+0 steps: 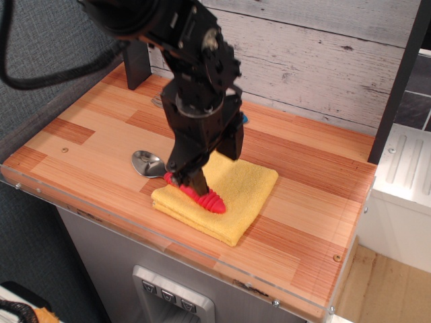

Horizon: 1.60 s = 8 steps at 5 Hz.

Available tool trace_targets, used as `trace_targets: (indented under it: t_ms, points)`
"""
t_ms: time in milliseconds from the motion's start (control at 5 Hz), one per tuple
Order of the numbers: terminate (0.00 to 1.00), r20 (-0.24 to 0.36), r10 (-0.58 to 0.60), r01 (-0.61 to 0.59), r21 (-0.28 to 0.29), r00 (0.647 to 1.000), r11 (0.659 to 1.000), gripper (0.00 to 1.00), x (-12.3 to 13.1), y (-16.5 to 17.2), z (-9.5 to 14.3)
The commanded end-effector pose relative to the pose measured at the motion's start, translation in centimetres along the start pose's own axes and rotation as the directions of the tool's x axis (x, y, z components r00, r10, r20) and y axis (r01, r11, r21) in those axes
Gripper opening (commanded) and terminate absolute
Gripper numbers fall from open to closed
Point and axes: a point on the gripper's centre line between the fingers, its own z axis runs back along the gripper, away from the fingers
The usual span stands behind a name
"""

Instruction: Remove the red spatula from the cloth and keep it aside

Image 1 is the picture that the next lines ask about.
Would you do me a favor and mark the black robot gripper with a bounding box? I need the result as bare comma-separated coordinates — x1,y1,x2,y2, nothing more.
161,81,244,196

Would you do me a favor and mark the red handled metal spoon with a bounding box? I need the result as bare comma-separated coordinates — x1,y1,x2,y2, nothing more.
131,150,226,214

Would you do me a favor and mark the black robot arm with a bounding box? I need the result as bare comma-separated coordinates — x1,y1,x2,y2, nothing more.
83,1,244,195

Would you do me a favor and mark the orange object at corner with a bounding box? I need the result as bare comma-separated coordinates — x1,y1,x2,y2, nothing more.
34,308,61,323

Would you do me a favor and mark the yellow folded cloth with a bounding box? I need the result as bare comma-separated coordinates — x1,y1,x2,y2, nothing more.
152,152,278,246

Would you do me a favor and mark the clear acrylic table edge guard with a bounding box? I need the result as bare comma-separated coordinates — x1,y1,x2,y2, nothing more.
2,158,376,322

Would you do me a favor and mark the grey toy fridge cabinet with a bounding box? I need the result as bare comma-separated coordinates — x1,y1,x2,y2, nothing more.
59,209,302,322

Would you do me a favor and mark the silver dispenser button panel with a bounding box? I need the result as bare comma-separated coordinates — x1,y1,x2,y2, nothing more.
133,265,216,322

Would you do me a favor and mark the white toy sink unit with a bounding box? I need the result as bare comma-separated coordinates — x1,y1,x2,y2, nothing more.
355,48,431,273

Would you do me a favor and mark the blue handled metal fork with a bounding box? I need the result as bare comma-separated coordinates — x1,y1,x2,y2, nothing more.
151,95,248,124

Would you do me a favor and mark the dark grey left post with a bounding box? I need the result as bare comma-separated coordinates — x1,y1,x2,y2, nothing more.
123,40,152,90

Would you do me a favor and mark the dark grey post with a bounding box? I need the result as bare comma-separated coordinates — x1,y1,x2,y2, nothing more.
123,40,152,90
368,0,430,165

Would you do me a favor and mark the dark grey right post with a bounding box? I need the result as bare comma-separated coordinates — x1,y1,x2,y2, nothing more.
368,0,430,165

